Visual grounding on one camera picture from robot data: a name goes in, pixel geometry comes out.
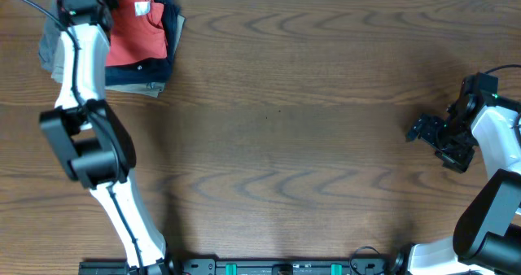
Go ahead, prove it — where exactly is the orange red t-shirt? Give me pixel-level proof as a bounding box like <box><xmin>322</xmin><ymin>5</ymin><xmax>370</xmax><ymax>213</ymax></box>
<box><xmin>106</xmin><ymin>0</ymin><xmax>168</xmax><ymax>67</ymax></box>

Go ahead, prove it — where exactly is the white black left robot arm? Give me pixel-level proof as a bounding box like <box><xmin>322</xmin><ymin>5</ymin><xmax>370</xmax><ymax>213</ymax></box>
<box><xmin>39</xmin><ymin>0</ymin><xmax>182</xmax><ymax>274</ymax></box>

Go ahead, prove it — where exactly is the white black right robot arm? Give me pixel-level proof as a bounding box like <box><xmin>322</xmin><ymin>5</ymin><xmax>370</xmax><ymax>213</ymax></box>
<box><xmin>396</xmin><ymin>94</ymin><xmax>520</xmax><ymax>274</ymax></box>

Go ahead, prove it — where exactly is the grey folded garment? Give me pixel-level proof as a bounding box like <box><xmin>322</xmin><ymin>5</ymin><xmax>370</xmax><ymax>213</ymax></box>
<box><xmin>37</xmin><ymin>17</ymin><xmax>60</xmax><ymax>72</ymax></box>

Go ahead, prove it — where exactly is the navy folded shirt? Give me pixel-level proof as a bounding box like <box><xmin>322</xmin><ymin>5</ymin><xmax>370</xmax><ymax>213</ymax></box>
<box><xmin>105</xmin><ymin>0</ymin><xmax>183</xmax><ymax>86</ymax></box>

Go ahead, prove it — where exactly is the khaki folded garment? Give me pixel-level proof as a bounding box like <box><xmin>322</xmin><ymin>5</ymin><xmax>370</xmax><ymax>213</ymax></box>
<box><xmin>50</xmin><ymin>14</ymin><xmax>186</xmax><ymax>98</ymax></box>

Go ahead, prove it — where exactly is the black mounting rail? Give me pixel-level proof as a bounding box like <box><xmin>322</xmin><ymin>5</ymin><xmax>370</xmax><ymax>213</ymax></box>
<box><xmin>78</xmin><ymin>254</ymin><xmax>408</xmax><ymax>275</ymax></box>

